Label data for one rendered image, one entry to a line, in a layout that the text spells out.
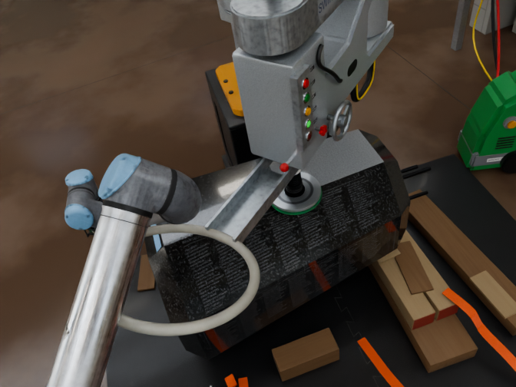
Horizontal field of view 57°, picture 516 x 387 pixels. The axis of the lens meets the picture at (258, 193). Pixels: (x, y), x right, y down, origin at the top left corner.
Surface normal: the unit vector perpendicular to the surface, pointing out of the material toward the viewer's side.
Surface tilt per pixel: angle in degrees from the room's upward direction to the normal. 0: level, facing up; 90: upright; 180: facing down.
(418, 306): 0
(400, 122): 0
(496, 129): 90
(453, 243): 0
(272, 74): 90
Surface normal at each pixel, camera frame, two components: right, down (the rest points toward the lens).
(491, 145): 0.04, 0.73
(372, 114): -0.14, -0.67
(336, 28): -0.44, -0.09
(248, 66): -0.53, 0.67
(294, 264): 0.15, -0.02
